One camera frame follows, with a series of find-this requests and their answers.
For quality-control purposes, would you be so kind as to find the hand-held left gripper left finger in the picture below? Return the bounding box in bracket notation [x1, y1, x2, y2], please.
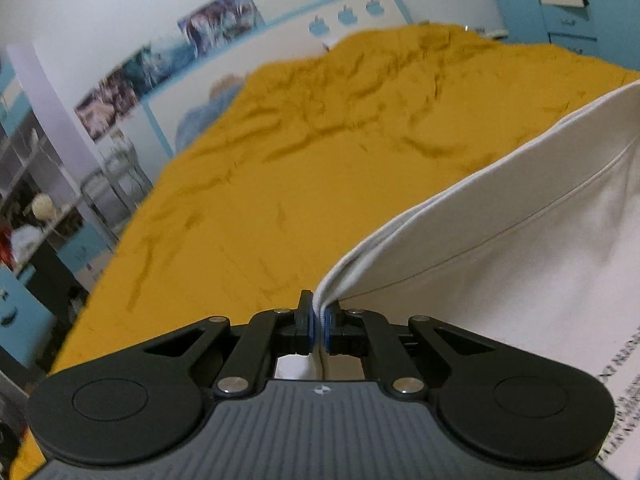
[142, 290, 316, 398]

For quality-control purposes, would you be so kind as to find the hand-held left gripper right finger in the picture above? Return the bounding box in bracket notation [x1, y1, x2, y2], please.
[322, 300, 501, 398]

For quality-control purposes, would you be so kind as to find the white printed sweatshirt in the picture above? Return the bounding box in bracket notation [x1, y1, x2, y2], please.
[272, 77, 640, 480]

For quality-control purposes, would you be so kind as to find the yellow blanket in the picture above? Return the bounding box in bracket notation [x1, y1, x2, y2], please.
[10, 22, 640, 480]

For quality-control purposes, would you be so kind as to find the blue pillow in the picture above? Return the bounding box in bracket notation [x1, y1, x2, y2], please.
[175, 87, 246, 153]

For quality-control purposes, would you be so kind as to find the dark desk with blue drawers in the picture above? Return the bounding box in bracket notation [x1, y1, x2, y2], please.
[0, 205, 118, 376]

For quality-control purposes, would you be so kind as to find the metal chair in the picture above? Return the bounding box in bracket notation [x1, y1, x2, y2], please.
[82, 130, 153, 216]

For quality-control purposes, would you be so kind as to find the beige fluffy cushion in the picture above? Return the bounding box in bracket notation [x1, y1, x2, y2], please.
[210, 74, 248, 103]

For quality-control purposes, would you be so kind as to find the white blue-trimmed bed headboard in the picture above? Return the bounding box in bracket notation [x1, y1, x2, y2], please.
[142, 0, 416, 156]

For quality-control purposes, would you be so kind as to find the blue smiley-face chair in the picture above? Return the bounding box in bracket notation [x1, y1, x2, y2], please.
[0, 265, 56, 366]

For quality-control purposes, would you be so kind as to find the beige round ball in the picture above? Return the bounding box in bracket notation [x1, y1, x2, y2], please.
[31, 195, 55, 221]

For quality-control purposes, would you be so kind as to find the white plastic bag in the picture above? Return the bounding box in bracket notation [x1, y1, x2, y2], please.
[10, 225, 46, 261]

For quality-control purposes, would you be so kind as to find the blue wardrobe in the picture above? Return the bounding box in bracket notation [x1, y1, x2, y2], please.
[482, 0, 640, 71]

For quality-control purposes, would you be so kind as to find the pinkish wall poster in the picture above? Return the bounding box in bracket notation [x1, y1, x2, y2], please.
[75, 76, 138, 141]

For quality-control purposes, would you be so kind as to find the teal wall poster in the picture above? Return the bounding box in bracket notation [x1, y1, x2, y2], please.
[122, 40, 195, 95]

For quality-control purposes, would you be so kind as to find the dark blue wall poster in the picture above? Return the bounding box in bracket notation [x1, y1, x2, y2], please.
[177, 0, 266, 56]

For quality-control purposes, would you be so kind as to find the white wall shelf unit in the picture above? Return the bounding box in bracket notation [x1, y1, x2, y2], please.
[0, 50, 76, 211]

